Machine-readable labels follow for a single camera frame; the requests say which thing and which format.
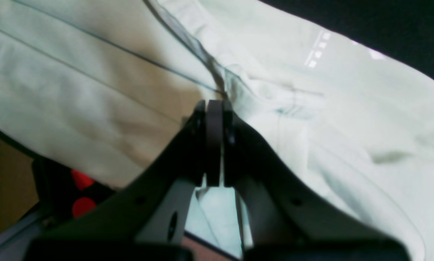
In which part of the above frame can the black table cloth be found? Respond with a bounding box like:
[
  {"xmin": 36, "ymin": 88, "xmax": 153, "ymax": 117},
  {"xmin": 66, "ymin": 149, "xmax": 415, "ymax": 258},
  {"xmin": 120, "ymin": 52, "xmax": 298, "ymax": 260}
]
[{"xmin": 265, "ymin": 0, "xmax": 434, "ymax": 80}]

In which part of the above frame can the red and black clamp right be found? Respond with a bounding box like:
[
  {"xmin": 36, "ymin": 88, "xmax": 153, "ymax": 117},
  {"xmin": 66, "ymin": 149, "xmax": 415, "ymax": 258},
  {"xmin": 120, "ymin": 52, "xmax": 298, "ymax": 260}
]
[{"xmin": 71, "ymin": 170, "xmax": 97, "ymax": 218}]

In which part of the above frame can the light green T-shirt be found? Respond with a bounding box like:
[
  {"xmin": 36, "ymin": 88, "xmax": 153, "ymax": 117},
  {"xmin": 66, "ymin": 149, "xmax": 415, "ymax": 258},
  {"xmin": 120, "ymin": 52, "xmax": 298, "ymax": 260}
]
[{"xmin": 0, "ymin": 0, "xmax": 434, "ymax": 261}]

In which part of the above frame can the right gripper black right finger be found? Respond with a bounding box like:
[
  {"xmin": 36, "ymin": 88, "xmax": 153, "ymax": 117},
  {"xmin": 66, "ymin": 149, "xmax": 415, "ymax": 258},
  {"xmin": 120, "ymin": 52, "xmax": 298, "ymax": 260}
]
[{"xmin": 222, "ymin": 101, "xmax": 391, "ymax": 248}]

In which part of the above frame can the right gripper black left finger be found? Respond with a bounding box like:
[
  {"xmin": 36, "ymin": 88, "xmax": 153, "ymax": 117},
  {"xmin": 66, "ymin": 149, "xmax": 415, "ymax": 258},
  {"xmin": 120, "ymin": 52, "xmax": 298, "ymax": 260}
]
[{"xmin": 32, "ymin": 100, "xmax": 206, "ymax": 250}]

